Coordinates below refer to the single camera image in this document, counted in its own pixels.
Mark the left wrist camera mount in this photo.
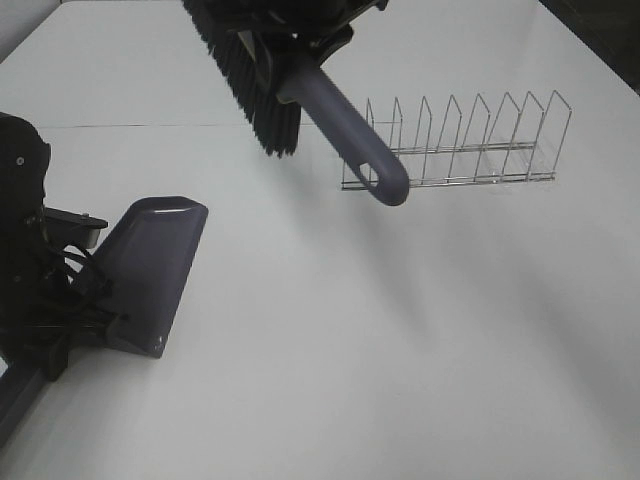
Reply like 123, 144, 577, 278
44, 207, 108, 250

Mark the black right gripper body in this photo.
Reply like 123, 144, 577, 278
219, 1, 388, 48

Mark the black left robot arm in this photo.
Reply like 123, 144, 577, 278
1, 114, 124, 381

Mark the purple brush with black bristles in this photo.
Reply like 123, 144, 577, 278
182, 0, 410, 206

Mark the chrome wire dish rack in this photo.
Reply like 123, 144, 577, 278
364, 90, 573, 189

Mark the purple plastic dustpan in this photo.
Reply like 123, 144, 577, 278
0, 195, 210, 406

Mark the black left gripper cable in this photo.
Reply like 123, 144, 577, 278
44, 242, 114, 321

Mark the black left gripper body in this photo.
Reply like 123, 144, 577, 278
1, 235, 125, 380

